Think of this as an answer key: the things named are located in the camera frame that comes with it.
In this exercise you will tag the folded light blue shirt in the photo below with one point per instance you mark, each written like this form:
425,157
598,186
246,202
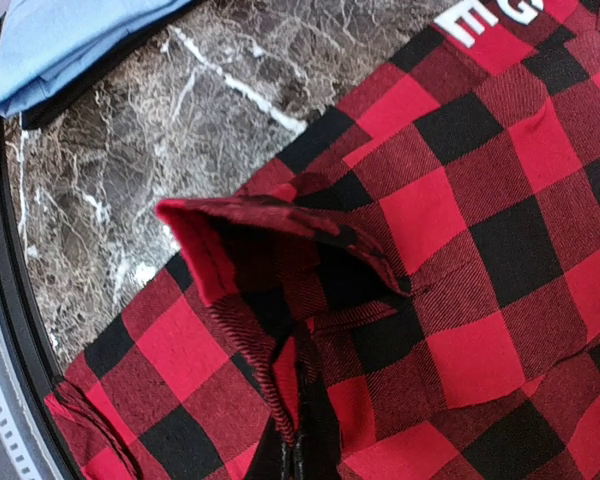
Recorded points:
46,44

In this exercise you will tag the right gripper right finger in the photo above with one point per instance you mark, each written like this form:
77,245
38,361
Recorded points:
317,448

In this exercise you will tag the white slotted cable duct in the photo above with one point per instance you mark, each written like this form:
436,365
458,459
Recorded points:
12,443

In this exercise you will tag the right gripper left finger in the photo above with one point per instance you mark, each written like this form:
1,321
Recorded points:
286,462

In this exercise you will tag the red black plaid shirt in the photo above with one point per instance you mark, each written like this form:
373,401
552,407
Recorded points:
429,248

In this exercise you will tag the black curved front rail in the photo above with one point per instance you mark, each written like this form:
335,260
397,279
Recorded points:
28,366

